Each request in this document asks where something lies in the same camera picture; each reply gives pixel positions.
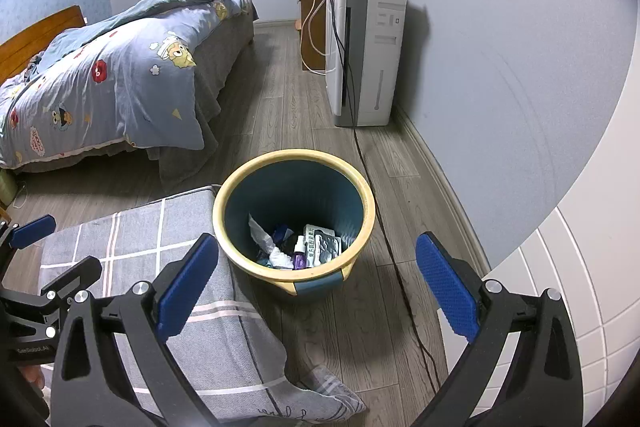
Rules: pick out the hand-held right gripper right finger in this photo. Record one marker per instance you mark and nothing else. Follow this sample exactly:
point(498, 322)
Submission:
point(447, 287)

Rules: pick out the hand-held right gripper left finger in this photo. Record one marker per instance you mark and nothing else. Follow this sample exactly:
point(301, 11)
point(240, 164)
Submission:
point(187, 287)

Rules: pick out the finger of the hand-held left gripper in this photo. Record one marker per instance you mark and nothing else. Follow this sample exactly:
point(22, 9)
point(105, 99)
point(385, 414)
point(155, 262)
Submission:
point(75, 277)
point(32, 231)

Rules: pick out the white tissue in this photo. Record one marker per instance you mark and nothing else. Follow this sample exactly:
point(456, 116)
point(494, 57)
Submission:
point(262, 234)

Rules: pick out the black plastic bag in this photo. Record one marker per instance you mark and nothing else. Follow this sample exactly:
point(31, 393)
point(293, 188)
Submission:
point(285, 237)

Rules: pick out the blue bin with yellow rim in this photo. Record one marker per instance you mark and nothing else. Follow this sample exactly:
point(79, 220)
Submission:
point(300, 187)

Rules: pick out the person's left hand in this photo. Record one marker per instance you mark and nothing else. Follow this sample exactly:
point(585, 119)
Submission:
point(34, 377)

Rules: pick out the small green bin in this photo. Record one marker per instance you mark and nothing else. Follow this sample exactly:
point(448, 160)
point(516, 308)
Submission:
point(5, 187)

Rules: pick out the grey checked cloth covered table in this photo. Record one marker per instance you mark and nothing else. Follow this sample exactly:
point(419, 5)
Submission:
point(125, 232)

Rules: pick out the bed with cartoon duvet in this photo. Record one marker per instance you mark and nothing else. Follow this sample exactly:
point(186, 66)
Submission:
point(100, 97)

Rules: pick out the grey bed sheet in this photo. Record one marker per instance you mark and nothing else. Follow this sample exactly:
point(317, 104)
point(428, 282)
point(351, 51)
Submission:
point(225, 57)

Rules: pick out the white air purifier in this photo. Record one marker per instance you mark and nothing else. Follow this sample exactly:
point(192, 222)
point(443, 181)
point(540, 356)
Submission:
point(370, 57)

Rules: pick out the wooden cabinet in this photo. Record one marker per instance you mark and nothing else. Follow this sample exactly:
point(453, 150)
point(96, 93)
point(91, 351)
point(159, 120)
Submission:
point(306, 32)

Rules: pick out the wooden bed frame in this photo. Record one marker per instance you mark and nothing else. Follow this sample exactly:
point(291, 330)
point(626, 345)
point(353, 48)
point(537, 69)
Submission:
point(40, 34)

